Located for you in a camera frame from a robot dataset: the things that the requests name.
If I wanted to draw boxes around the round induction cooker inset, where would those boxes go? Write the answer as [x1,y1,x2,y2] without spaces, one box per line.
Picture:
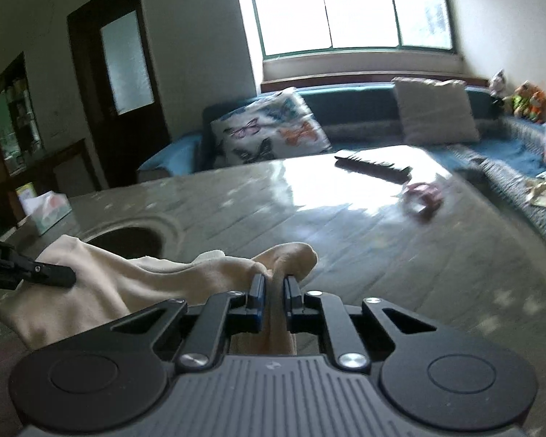
[80,215,184,259]

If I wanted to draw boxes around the orange plush toy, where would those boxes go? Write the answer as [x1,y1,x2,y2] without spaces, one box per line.
[527,90,546,123]

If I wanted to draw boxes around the tissue box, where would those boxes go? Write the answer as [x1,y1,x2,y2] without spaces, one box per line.
[21,192,72,235]

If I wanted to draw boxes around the black remote control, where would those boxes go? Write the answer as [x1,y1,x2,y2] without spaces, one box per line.
[334,151,412,185]

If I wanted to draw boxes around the cream knit garment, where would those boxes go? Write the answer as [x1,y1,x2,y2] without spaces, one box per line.
[0,235,319,355]

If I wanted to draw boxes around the green framed window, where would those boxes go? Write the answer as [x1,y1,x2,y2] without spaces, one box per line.
[252,0,455,58]

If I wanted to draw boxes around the beige square pillow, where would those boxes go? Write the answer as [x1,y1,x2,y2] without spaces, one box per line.
[392,77,480,146]

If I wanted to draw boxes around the pink hair scrunchie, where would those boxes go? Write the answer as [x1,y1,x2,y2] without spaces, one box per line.
[402,182,444,218]

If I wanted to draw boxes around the dark door frosted glass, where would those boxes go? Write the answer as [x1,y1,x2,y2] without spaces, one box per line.
[67,0,170,188]

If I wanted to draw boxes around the dark wooden cabinet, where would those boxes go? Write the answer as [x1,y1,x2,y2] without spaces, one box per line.
[0,54,102,236]

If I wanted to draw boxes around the black white plush toy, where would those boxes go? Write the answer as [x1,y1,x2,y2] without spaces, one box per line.
[488,69,506,109]

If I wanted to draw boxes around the butterfly print pillow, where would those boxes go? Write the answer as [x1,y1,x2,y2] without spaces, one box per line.
[211,88,331,167]

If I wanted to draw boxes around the blue corner sofa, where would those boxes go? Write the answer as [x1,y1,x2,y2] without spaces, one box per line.
[138,83,546,240]

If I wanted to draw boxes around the brown plush toy green vest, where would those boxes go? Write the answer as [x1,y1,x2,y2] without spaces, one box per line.
[503,81,535,118]

